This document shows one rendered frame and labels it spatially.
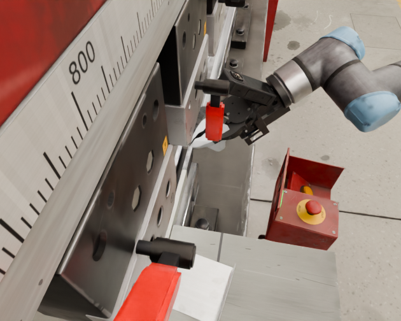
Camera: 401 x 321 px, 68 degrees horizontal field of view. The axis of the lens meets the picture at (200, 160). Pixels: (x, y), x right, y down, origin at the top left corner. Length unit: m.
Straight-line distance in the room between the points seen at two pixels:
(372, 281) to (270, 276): 1.26
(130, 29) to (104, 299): 0.15
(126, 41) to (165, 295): 0.13
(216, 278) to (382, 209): 1.56
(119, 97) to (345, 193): 1.80
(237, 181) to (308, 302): 0.33
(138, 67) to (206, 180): 0.55
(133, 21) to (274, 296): 0.41
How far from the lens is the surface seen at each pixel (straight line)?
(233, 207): 0.68
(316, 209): 0.80
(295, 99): 0.60
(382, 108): 0.56
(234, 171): 0.73
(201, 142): 0.60
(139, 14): 0.19
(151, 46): 0.21
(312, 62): 0.60
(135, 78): 0.18
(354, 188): 1.96
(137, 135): 0.19
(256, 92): 0.56
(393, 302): 1.73
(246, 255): 0.50
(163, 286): 0.17
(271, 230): 0.83
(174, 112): 0.32
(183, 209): 0.56
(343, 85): 0.58
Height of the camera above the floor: 1.46
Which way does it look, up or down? 52 degrees down
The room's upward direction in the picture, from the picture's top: straight up
